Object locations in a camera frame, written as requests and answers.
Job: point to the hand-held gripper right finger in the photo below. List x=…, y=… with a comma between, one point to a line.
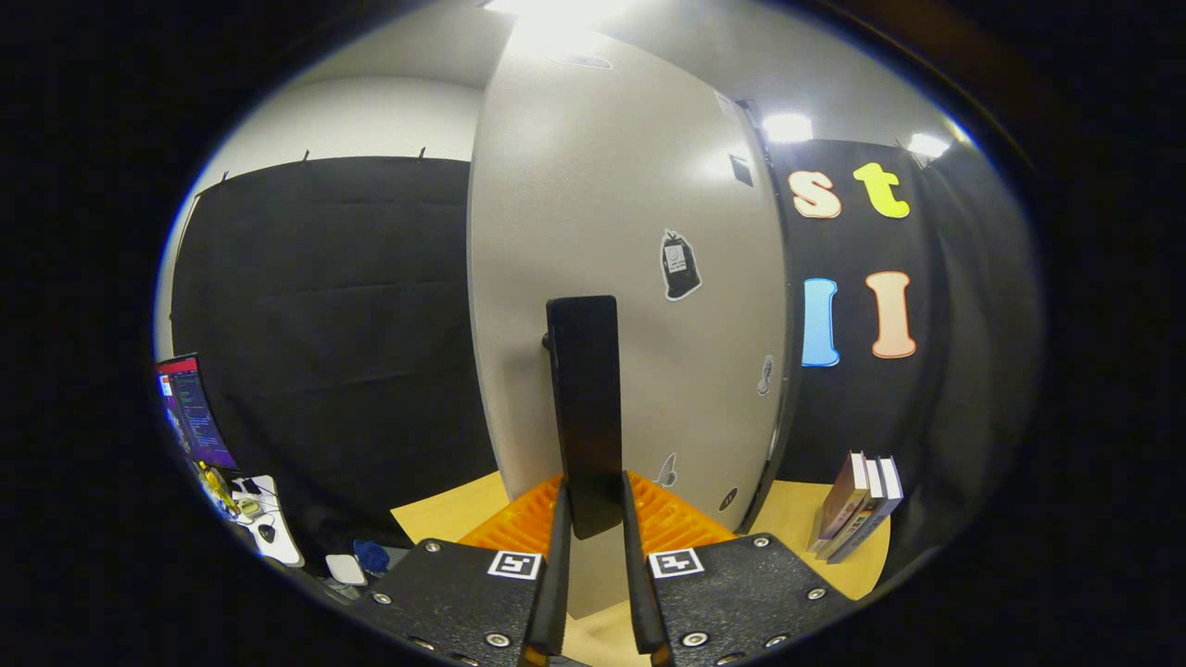
x=637, y=584

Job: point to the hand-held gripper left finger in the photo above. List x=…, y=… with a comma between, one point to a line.
x=554, y=574

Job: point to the light grey cabinet door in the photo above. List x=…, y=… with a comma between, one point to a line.
x=574, y=185

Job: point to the blue cloth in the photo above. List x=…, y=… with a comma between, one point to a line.
x=372, y=556

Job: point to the white flat pad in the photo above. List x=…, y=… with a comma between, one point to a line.
x=346, y=569

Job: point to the white and blue book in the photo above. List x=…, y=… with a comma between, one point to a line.
x=888, y=496

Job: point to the white side desk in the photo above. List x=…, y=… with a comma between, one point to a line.
x=283, y=542

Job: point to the black computer mouse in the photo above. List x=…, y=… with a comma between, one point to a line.
x=267, y=533

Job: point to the yellow desk clutter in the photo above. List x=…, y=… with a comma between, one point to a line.
x=219, y=489

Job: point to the black backdrop cloth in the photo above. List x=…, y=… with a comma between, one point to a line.
x=324, y=278

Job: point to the computer monitor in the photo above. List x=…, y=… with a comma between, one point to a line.
x=195, y=412

